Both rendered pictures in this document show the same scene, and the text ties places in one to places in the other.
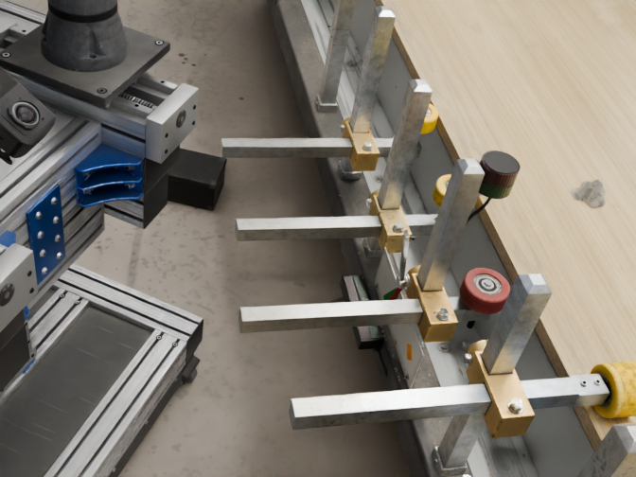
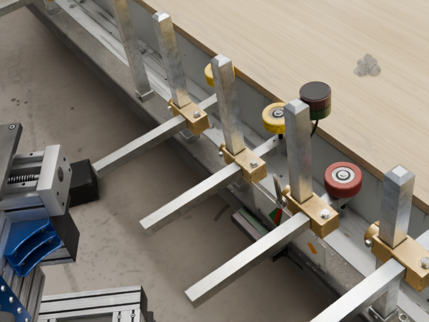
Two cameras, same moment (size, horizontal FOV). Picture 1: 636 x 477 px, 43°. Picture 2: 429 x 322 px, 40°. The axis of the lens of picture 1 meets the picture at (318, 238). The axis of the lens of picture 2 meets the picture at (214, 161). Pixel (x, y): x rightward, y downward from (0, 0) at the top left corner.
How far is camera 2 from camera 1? 23 cm
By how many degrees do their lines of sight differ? 6
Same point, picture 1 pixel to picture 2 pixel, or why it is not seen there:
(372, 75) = (173, 63)
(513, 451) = not seen: hidden behind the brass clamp
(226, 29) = (34, 64)
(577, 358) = not seen: outside the picture
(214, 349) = (157, 297)
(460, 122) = (250, 62)
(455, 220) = (302, 147)
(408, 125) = (225, 91)
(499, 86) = (260, 21)
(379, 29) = (163, 30)
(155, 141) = (52, 202)
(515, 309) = (393, 199)
